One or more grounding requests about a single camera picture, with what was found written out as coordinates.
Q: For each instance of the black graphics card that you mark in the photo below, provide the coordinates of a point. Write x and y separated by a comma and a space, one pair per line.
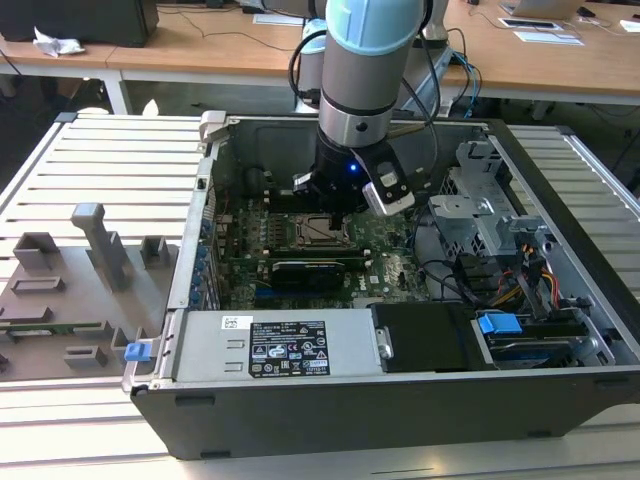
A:
307, 275

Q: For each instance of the black plastic shroud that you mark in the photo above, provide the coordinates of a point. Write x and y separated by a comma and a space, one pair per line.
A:
425, 335

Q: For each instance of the green motherboard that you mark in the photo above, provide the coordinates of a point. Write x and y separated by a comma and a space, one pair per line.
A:
390, 270

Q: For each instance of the silver laptop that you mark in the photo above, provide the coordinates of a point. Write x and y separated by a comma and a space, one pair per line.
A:
545, 6

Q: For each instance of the crumpled white paper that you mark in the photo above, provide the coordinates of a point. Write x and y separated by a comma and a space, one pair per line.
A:
57, 44

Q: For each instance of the hard disk in blue carrier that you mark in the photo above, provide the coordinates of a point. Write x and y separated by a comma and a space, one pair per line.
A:
497, 327

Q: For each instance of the black open PC case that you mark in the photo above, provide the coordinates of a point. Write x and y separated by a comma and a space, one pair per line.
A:
350, 415

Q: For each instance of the metal drive cage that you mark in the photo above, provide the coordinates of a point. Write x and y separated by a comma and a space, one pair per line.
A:
465, 220

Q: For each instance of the green RAM stick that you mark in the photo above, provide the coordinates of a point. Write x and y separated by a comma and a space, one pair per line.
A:
50, 327

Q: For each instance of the black box on desk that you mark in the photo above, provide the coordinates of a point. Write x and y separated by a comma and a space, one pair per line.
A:
75, 20

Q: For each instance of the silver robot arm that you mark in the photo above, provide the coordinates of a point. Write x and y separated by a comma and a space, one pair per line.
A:
365, 65

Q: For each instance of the small square CPU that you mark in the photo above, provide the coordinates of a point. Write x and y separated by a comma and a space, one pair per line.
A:
315, 231

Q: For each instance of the pale blue teach pendant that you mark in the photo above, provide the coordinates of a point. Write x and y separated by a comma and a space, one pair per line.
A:
440, 75

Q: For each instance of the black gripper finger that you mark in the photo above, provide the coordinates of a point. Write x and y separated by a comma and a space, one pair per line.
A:
338, 222
302, 182

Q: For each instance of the grey parts rack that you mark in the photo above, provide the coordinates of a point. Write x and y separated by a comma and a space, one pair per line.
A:
60, 300

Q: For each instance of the silver power supply unit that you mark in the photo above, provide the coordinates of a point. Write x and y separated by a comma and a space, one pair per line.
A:
210, 345

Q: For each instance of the black RAM slot bank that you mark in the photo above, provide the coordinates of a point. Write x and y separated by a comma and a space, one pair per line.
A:
280, 202
320, 251

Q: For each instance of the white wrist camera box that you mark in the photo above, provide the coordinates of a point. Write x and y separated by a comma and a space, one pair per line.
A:
392, 202

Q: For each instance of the wooden desk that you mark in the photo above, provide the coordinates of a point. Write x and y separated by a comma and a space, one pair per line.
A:
540, 65
200, 50

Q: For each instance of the blue plastic latch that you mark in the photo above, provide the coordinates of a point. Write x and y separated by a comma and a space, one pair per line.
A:
137, 352

